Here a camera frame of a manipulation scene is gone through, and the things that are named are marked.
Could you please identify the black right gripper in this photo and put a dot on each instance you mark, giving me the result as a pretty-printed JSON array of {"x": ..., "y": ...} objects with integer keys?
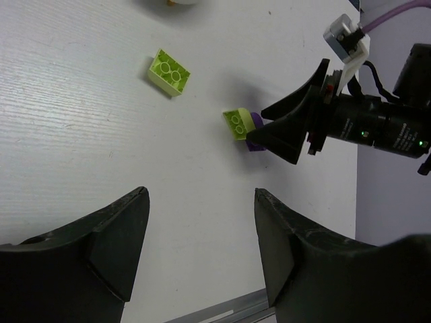
[{"x": 353, "y": 117}]

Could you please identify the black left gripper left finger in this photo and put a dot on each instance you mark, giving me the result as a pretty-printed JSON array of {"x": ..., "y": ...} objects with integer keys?
[{"x": 81, "y": 272}]

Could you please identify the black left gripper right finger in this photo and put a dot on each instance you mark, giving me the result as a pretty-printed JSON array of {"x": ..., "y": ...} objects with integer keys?
[{"x": 313, "y": 274}]

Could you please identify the purple half-round lego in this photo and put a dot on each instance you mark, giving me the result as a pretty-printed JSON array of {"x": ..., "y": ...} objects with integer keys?
[{"x": 252, "y": 144}]

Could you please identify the light green half-round lego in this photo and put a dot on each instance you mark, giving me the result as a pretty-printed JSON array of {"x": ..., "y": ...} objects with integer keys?
[{"x": 240, "y": 123}]

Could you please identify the light green upturned lego brick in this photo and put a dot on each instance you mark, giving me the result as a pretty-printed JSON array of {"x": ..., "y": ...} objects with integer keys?
[{"x": 168, "y": 74}]

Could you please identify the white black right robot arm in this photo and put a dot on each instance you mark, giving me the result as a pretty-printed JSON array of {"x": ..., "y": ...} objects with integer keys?
[{"x": 397, "y": 122}]

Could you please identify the white round divided container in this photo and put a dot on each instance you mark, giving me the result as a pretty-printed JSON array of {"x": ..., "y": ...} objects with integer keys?
[{"x": 182, "y": 2}]

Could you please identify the aluminium table frame rail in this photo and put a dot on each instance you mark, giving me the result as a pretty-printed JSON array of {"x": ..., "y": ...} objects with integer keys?
[{"x": 252, "y": 307}]

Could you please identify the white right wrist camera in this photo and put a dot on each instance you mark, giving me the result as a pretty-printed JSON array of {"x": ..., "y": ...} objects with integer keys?
[{"x": 350, "y": 44}]

